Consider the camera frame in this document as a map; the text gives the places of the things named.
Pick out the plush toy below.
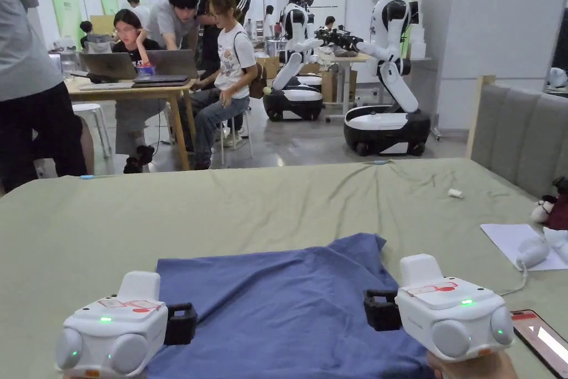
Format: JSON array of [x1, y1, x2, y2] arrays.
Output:
[[531, 176, 568, 231]]

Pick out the person's right hand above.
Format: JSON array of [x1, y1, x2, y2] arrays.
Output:
[[425, 349, 518, 379]]

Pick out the wooden table with laptops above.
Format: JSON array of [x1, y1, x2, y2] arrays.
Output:
[[65, 48, 199, 171]]

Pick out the dark blue shirt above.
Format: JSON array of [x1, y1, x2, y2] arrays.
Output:
[[146, 232, 440, 379]]

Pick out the bed with pale green sheet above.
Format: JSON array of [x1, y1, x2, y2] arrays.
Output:
[[0, 158, 568, 379]]

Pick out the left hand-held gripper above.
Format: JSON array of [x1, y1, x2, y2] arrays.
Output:
[[55, 270, 198, 379]]

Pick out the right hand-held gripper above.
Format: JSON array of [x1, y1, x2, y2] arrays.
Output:
[[363, 254, 515, 362]]

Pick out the white cable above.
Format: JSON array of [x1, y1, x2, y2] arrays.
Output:
[[498, 263, 530, 297]]

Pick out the white paper sheet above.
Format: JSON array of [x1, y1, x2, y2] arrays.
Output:
[[480, 223, 568, 271]]

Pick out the white round stool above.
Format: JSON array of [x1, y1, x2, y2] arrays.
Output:
[[212, 105, 255, 163], [72, 103, 113, 161]]

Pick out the white hand controller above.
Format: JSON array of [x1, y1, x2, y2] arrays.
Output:
[[515, 236, 551, 270]]

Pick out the brown carton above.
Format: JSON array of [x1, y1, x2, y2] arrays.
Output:
[[255, 57, 281, 83], [320, 69, 358, 104]]

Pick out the black phone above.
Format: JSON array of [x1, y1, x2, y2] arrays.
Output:
[[509, 309, 568, 379]]

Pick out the white crumpled bag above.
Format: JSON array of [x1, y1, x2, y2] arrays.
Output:
[[543, 226, 568, 261]]

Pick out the wooden desk with white legs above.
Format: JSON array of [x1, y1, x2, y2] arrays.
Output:
[[318, 51, 373, 125]]

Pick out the grey padded headboard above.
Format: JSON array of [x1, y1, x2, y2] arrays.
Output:
[[465, 74, 568, 201]]

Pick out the white and black humanoid robot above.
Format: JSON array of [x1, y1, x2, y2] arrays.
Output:
[[262, 0, 326, 123], [314, 0, 433, 158]]

